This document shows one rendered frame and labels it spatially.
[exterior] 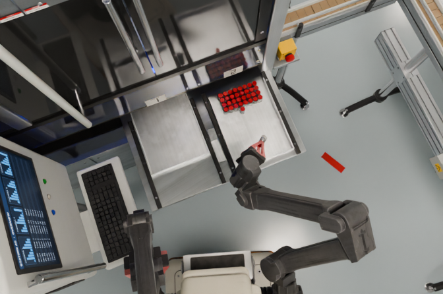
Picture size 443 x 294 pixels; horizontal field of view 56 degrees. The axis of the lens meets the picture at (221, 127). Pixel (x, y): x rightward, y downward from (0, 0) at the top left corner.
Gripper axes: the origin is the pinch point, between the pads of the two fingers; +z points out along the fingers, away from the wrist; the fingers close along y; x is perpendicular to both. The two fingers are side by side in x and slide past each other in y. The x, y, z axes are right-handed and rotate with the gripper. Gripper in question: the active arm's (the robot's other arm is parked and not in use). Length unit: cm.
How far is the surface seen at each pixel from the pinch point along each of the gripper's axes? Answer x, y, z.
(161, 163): 20.1, -45.1, -3.8
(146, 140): 32, -46, 1
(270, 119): -3.4, -17.0, 31.0
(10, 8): 71, 29, -45
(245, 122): 4.1, -22.8, 25.4
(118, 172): 32, -62, -11
